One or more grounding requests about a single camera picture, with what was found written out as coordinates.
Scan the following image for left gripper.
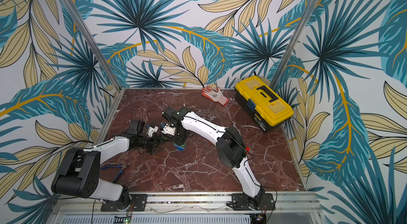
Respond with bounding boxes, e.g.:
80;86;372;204
137;131;172;155

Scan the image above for dark blue square brick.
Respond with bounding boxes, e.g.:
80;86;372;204
176;146;184;152

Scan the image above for dark green long brick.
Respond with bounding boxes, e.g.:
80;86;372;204
173;142;187;148

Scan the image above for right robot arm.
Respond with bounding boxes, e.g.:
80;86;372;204
163;107;265;208

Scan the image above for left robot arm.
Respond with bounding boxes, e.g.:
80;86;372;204
52;132;164;205

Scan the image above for red white work glove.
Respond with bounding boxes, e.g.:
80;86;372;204
201;87;230;106

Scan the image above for yellow black toolbox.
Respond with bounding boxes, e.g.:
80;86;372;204
235;76;294;133

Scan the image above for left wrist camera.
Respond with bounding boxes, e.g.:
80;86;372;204
127;120;159;139

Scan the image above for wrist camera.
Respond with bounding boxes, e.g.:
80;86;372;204
161;123;176;136
127;120;159;139

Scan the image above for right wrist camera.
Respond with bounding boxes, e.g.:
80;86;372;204
161;123;176;136

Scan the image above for blue handled pliers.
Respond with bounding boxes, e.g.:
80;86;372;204
100;163;130;183

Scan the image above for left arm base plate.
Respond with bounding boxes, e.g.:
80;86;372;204
101;193;147;213

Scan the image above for aluminium front rail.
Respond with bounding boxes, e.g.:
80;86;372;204
47;191;327;224

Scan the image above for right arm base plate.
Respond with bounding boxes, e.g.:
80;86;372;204
226;193;276;211

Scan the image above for left aluminium post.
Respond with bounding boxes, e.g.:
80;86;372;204
60;0;122;92

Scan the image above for aluminium post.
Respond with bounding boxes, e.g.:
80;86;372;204
60;0;122;92
270;0;319;90

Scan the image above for right aluminium post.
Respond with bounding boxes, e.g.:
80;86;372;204
270;0;319;90

